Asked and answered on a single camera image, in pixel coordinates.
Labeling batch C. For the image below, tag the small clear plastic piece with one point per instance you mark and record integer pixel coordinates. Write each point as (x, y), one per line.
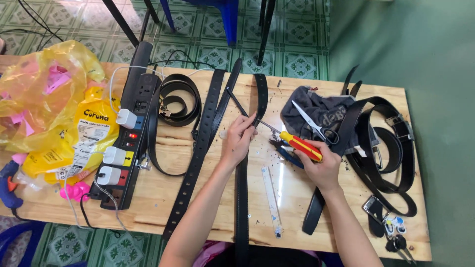
(223, 134)

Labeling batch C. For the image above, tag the blue glue gun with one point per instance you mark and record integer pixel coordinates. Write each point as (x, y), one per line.
(9, 185)

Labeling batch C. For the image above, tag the clear plastic ruler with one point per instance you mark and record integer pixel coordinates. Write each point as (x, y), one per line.
(271, 200)

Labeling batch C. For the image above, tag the short black belt piece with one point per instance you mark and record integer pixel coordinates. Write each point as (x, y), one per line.
(313, 213)

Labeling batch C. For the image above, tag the white charger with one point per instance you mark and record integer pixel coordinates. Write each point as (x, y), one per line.
(108, 175)
(126, 118)
(115, 155)

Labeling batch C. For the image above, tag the black leather belt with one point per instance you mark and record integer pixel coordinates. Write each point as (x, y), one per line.
(242, 207)

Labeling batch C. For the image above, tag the narrow black belt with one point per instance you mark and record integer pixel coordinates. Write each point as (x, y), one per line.
(226, 96)

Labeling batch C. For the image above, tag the red and yellow screwdriver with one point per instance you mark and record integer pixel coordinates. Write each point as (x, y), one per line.
(302, 145)

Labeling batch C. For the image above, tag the blue plastic chair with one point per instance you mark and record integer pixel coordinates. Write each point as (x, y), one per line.
(15, 237)
(226, 18)

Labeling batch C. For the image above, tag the black belt with small buckle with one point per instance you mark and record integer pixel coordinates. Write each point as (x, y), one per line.
(151, 137)

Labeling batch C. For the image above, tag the small coiled black belt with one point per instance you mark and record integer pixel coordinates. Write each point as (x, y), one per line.
(395, 148)

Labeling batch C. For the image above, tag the black metal frame legs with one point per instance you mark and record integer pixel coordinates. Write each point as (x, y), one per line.
(120, 22)

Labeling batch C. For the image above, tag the pink plastic object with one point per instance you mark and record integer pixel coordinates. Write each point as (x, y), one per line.
(74, 192)

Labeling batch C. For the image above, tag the person's left hand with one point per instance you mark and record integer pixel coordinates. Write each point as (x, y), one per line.
(233, 146)

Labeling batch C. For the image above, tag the black metal leg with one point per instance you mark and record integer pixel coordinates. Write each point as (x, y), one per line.
(266, 29)

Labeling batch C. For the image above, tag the thin looped black belt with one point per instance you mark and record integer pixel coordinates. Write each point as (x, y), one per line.
(374, 196)

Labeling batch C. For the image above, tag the person's pink and black clothing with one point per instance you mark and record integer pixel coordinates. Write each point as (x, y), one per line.
(259, 257)

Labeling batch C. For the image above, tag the wide black belt silver buckle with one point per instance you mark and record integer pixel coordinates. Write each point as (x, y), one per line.
(408, 159)

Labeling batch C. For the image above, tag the person's right hand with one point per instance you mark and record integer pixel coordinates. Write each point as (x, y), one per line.
(326, 168)

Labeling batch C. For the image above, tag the long black belt with holes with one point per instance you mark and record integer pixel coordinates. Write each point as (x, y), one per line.
(200, 148)

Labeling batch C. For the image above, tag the yellow tissue packet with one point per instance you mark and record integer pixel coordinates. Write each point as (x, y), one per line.
(92, 129)

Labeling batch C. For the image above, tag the black power strip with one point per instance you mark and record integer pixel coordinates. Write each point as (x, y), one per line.
(131, 144)

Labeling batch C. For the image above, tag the grey cloth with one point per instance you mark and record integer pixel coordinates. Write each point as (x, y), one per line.
(326, 107)

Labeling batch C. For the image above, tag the thin black rod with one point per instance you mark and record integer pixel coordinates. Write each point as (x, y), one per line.
(237, 102)

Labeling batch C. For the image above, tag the black belt ends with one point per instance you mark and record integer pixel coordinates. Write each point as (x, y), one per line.
(349, 79)

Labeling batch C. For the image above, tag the bunch of keys with tags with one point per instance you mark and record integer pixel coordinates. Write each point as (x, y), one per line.
(397, 241)

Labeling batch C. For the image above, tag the yellow plastic bag with scraps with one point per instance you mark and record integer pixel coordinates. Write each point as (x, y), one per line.
(40, 92)

